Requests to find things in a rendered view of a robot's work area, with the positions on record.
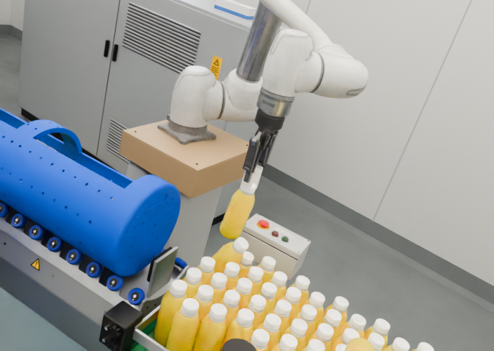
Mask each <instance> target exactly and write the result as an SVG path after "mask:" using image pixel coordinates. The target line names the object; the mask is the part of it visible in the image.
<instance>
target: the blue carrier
mask: <svg viewBox="0 0 494 351"><path fill-rule="evenodd" d="M55 132H59V133H60V134H61V136H62V139H63V142H62V141H61V140H59V139H57V138H55V137H53V136H51V135H50V133H55ZM37 140H38V141H37ZM40 141H41V142H43V143H44V144H43V143H41V142H40ZM45 144H46V145H45ZM47 145H48V146H47ZM49 146H50V147H51V148H50V147H49ZM52 148H53V149H55V150H56V151H55V150H53V149H52ZM75 178H76V179H75ZM0 200H1V201H3V202H4V203H6V204H7V205H9V206H10V207H12V208H14V209H15V210H17V211H18V212H20V213H22V214H23V215H25V216H26V217H28V218H29V219H31V220H32V221H34V222H35V223H37V224H39V225H40V226H41V227H43V228H45V229H47V230H48V231H49V232H51V233H53V234H55V235H56V236H57V237H59V238H61V239H62V240H64V241H65V242H67V243H68V244H70V245H71V246H73V247H75V248H76V249H78V250H79V251H81V252H83V253H84V254H86V255H87V256H89V257H90V258H92V259H94V260H95V261H97V262H98V263H100V264H101V265H102V266H105V267H106V268H108V269H109V270H110V271H112V272H114V273H116V274H117V275H119V276H122V277H128V276H132V275H134V274H137V273H138V272H140V271H142V270H143V269H144V268H146V267H147V265H149V264H150V263H151V259H153V258H155V257H156V256H158V254H159V253H160V252H161V250H162V248H163V247H164V246H165V245H166V243H167V241H168V239H169V238H170V236H171V233H172V232H173V229H174V228H175V225H176V222H177V219H178V217H179V211H180V205H181V198H180V194H179V191H178V189H177V187H176V186H175V185H173V184H171V183H169V182H167V181H165V180H163V179H161V178H160V177H158V176H155V175H146V176H143V177H140V178H138V179H137V180H132V179H130V178H129V177H127V176H125V175H123V174H121V173H120V172H118V171H116V170H114V169H112V168H110V167H109V166H106V165H104V164H103V163H101V162H99V161H97V160H95V159H94V158H92V157H90V156H88V155H86V154H85V153H83V152H82V146H81V143H80V141H79V139H78V137H77V136H76V134H75V133H73V132H72V131H70V130H68V129H67V128H65V127H63V126H61V125H59V124H57V123H55V122H53V121H49V120H36V121H31V122H29V123H27V122H25V121H24V120H22V119H20V118H18V117H17V116H14V115H13V114H11V113H8V112H7V111H6V110H3V109H1V108H0Z"/></svg>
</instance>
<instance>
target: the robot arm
mask: <svg viewBox="0 0 494 351"><path fill-rule="evenodd" d="M282 22H284V23H285V24H286V25H287V26H288V27H290V29H283V30H281V31H280V32H279V33H278V31H279V28H280V26H281V24H282ZM277 33H278V34H277ZM368 78H369V77H368V70H367V68H366V67H364V65H363V64H361V62H360V61H358V60H355V59H354V58H353V57H352V56H351V55H350V54H348V53H347V52H346V51H345V50H344V49H343V47H342V46H340V45H337V44H333V43H332V42H331V41H330V39H329V38H328V37H327V35H326V34H325V33H324V32H323V30H322V29H321V28H320V27H319V26H318V25H317V24H316V23H315V22H314V21H312V20H311V19H310V18H309V17H308V16H307V15H306V14H305V13H304V12H303V11H301V10H300V9H299V8H298V7H297V6H296V5H295V4H294V3H293V2H292V1H291V0H259V4H258V6H257V10H256V12H255V15H254V19H253V22H252V25H251V28H250V31H249V34H248V37H247V40H246V44H245V46H244V49H243V53H242V55H241V58H240V62H239V64H238V67H237V68H236V69H234V70H233V71H231V72H230V73H229V75H228V76H227V78H226V79H225V80H224V81H223V82H220V81H217V80H215V79H216V78H215V75H214V74H213V73H212V72H211V71H210V70H209V69H207V68H205V67H202V66H195V65H193V66H188V67H187V68H186V69H185V70H183V71H182V72H181V74H180V75H179V77H178V79H177V81H176V84H175V86H174V89H173V95H172V99H171V114H168V115H167V120H168V121H169V122H168V123H163V124H158V125H157V129H159V130H162V131H164V132H166V133H167V134H169V135H170V136H171V137H172V138H174V139H176V140H177V141H178V142H179V143H180V144H183V145H186V144H189V143H194V142H199V141H206V140H215V139H216V134H214V133H212V132H210V131H208V130H207V123H208V121H211V120H215V119H219V120H224V121H241V122H242V121H255V122H256V124H257V125H258V126H259V128H258V129H257V131H256V133H255V137H254V138H253V137H250V139H249V146H248V151H247V154H246V158H245V162H244V164H243V169H244V170H245V173H244V175H243V179H242V182H241V185H240V189H239V190H240V191H242V192H244V193H246V194H249V193H250V190H251V187H252V184H253V183H255V184H256V186H258V183H259V179H260V176H261V173H262V170H263V167H264V168H266V167H267V165H265V163H267V162H268V159H269V157H270V154H271V150H272V148H273V144H274V142H275V140H276V136H277V135H278V133H279V131H277V130H280V129H281V128H282V126H283V123H284V120H285V116H288V115H289V114H290V110H291V107H292V105H293V101H294V99H295V96H296V93H303V92H307V93H313V94H315V95H318V96H324V97H329V98H335V99H347V98H352V97H355V96H358V94H360V93H361V92H363V91H364V89H365V88H366V86H367V84H368ZM256 189H257V188H256Z"/></svg>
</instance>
